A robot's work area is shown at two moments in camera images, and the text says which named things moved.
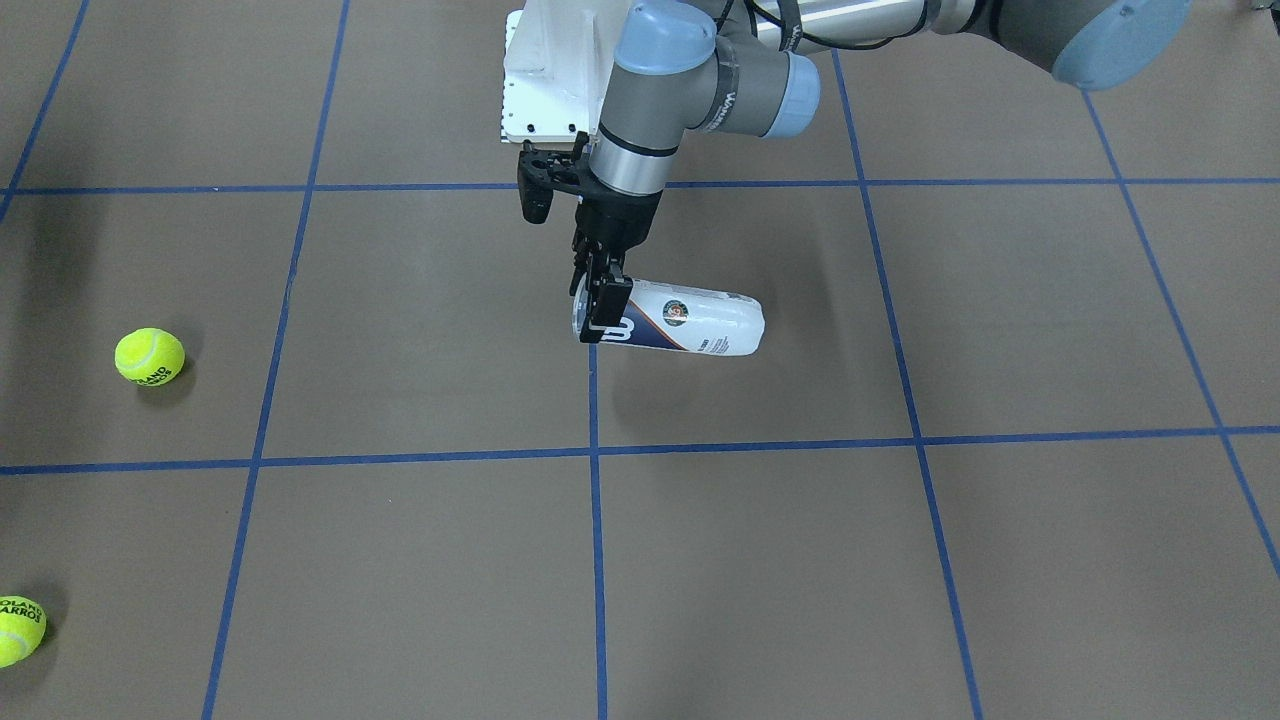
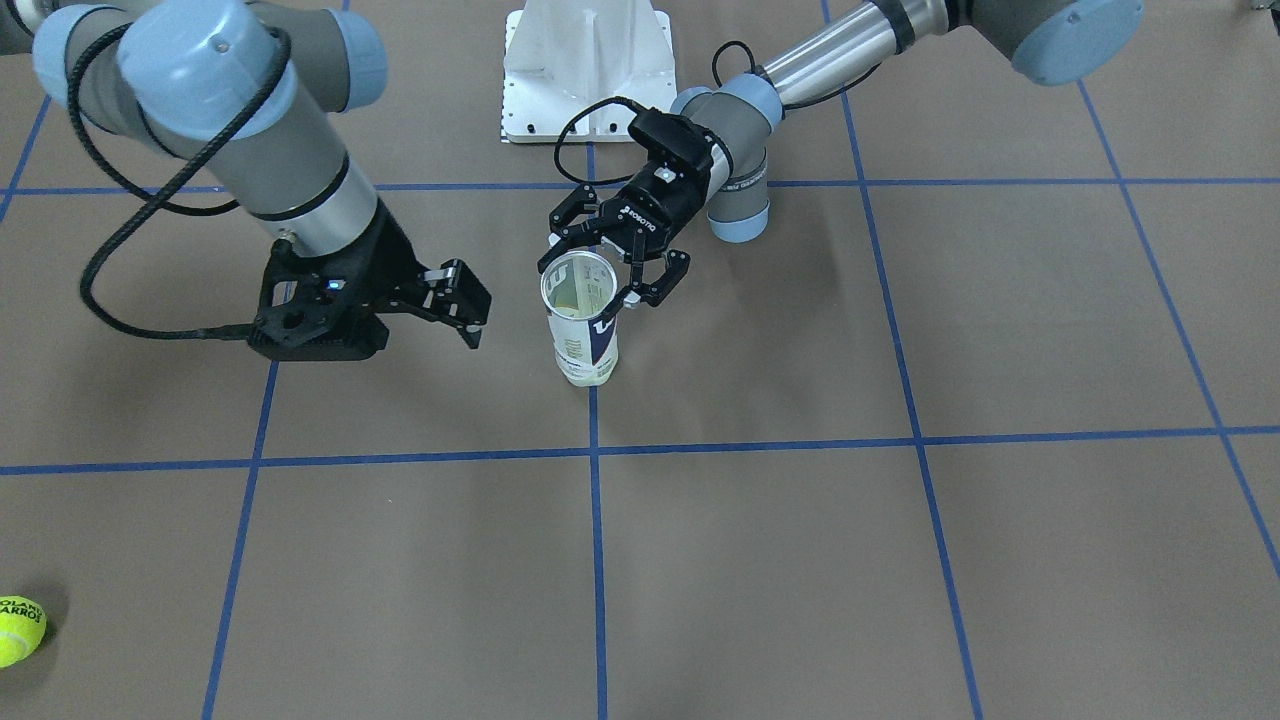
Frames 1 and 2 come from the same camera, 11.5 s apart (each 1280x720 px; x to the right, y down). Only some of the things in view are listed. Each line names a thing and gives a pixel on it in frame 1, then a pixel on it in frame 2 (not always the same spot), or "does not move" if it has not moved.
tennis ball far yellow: (22, 629) does not move
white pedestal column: (558, 57) does not move
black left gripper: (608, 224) -> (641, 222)
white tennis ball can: (682, 318) -> (576, 288)
